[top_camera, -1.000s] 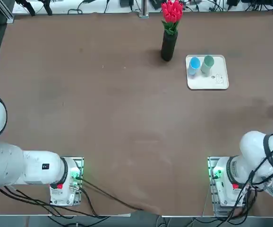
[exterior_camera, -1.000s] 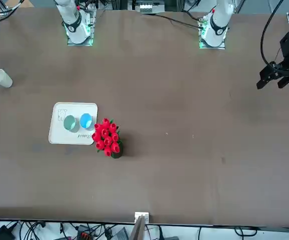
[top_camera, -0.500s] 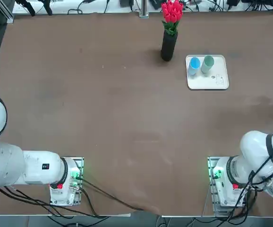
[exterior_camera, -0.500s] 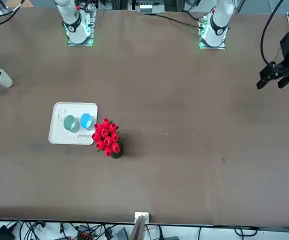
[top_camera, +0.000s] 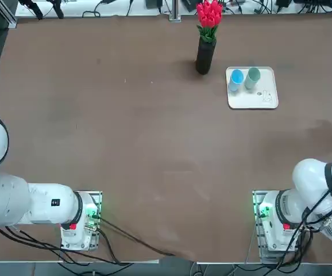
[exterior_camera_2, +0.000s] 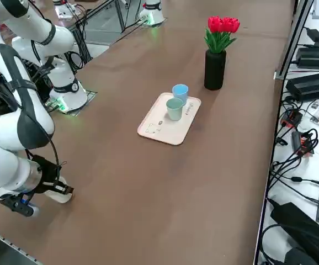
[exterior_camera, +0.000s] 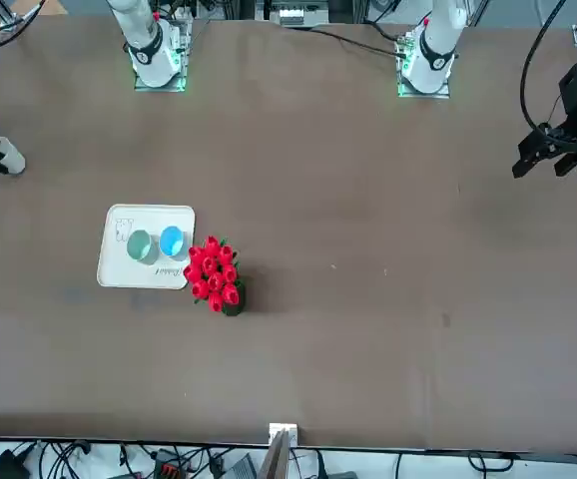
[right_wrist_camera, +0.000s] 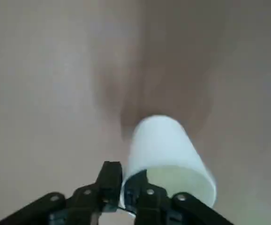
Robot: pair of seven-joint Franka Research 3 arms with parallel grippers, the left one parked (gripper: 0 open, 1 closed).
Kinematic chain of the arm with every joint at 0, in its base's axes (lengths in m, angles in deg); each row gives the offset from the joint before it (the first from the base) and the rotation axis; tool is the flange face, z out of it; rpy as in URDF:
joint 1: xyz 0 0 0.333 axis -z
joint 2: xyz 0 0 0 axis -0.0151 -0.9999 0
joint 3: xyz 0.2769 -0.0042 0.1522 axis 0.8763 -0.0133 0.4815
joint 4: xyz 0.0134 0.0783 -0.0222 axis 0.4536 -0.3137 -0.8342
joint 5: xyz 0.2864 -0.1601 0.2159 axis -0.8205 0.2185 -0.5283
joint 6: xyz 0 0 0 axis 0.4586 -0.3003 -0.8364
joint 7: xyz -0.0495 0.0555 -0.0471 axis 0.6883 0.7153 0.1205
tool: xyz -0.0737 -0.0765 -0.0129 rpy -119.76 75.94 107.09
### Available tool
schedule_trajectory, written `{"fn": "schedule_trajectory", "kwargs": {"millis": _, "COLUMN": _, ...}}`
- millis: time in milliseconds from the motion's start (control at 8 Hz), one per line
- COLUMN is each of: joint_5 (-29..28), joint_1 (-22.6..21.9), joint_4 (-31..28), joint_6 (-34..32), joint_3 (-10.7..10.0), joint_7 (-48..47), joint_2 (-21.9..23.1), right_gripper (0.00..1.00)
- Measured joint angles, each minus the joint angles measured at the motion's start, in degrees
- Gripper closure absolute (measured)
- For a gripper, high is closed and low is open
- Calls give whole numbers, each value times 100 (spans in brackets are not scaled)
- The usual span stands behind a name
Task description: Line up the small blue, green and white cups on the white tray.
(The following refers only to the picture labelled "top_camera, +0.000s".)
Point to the small blue cup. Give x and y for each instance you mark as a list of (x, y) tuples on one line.
[(236, 79)]

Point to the small green cup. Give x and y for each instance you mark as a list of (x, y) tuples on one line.
[(252, 77)]

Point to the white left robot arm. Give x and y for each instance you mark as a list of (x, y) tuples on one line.
[(16, 201)]

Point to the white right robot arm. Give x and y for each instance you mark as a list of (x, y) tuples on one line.
[(306, 184)]

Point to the white tray with rabbit print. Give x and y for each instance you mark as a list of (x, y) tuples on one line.
[(252, 99)]

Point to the black ribbed vase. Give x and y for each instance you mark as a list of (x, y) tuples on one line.
[(205, 57)]

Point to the red artificial tulip bunch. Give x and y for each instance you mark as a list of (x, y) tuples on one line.
[(209, 14)]

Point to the black tripod leg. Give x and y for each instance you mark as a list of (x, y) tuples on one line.
[(58, 10), (35, 10)]

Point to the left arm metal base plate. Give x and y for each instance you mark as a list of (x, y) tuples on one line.
[(98, 198)]

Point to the aluminium frame post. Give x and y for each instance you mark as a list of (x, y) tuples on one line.
[(175, 11)]

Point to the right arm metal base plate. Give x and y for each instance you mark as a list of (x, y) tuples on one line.
[(256, 230)]

